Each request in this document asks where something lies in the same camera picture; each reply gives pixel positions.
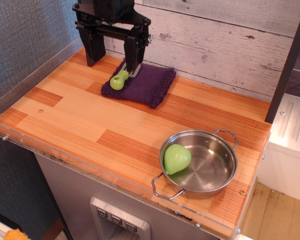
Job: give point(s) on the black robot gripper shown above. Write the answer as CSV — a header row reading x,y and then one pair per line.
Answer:
x,y
114,19

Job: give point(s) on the green handled grey spatula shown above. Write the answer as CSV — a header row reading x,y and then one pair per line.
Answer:
x,y
117,81

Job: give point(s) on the purple folded towel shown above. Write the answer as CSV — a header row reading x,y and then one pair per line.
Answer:
x,y
149,87

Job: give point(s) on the green toy pear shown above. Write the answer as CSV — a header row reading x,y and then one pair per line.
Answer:
x,y
176,158

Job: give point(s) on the clear acrylic guard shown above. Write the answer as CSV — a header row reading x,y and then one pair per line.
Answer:
x,y
65,118

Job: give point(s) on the grey toy fridge cabinet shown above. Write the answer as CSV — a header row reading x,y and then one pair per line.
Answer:
x,y
73,190

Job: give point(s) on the stainless steel pot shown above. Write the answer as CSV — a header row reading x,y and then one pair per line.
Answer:
x,y
213,166

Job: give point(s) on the silver dispenser button panel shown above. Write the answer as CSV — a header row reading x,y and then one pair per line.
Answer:
x,y
114,223

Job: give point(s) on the white toy sink unit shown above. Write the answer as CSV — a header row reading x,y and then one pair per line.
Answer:
x,y
279,167

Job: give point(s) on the orange object at corner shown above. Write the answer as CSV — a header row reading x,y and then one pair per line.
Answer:
x,y
15,234

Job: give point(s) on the dark right shelf post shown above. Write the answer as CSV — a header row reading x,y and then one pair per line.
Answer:
x,y
284,78

